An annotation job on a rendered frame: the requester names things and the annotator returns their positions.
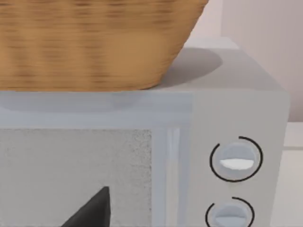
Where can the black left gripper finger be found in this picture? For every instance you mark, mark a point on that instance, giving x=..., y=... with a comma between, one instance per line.
x=97, y=210

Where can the pale microwave door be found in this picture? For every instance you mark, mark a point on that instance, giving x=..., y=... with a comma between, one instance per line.
x=78, y=151

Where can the pale microwave knob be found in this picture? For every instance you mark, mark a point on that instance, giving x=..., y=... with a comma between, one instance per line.
x=228, y=216
x=236, y=159

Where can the woven wicker basket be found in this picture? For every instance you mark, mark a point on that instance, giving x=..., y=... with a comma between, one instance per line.
x=90, y=45

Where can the pale microwave oven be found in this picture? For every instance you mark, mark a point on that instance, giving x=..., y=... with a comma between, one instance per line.
x=236, y=106

